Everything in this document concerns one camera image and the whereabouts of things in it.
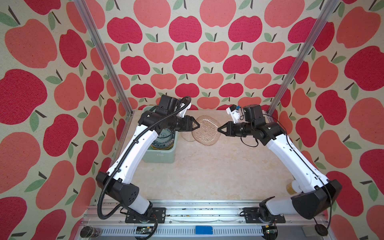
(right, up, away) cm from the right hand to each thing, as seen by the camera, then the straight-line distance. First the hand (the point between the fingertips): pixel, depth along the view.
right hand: (222, 128), depth 73 cm
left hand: (-12, +1, -4) cm, 12 cm away
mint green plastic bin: (-30, -16, +12) cm, 36 cm away
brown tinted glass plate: (-7, -2, -1) cm, 8 cm away
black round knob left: (-59, -43, -11) cm, 74 cm away
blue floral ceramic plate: (-33, -9, +28) cm, 44 cm away
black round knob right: (+41, -43, -10) cm, 60 cm away
